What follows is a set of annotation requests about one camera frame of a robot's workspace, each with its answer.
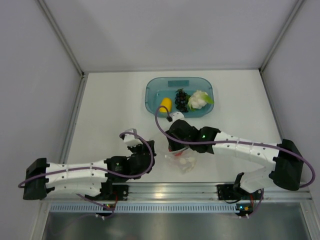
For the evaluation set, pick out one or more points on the yellow fake food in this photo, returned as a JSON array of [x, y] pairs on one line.
[[166, 103]]

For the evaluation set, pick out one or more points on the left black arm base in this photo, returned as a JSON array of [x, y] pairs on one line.
[[117, 192]]

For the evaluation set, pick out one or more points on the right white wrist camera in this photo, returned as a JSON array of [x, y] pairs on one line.
[[172, 117]]

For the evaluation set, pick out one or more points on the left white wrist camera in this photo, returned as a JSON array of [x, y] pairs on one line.
[[130, 138]]

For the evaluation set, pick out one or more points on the white fake food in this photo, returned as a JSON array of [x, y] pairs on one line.
[[197, 100]]

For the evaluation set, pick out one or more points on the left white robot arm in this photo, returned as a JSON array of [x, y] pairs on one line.
[[94, 180]]

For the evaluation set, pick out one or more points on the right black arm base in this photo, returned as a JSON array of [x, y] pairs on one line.
[[227, 193]]

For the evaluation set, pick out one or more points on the aluminium mounting rail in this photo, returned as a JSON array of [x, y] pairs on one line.
[[205, 191]]

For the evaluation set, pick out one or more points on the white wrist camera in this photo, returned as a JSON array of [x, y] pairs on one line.
[[172, 117], [130, 138]]

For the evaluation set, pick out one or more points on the clear dotted zip bag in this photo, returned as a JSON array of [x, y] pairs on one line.
[[183, 163]]

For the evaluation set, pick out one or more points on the green fake lettuce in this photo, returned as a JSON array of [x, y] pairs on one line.
[[209, 99]]

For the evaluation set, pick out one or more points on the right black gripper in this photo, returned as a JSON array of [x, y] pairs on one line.
[[174, 145]]

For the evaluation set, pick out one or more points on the slotted cable duct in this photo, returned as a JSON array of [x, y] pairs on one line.
[[122, 207]]

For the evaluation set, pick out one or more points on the dark blue fake food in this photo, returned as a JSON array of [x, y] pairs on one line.
[[181, 101]]

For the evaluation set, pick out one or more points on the teal plastic bin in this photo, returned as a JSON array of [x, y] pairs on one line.
[[175, 93]]

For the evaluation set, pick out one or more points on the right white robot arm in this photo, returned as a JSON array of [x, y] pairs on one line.
[[280, 163]]

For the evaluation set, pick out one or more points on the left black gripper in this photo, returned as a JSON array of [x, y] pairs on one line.
[[143, 146]]

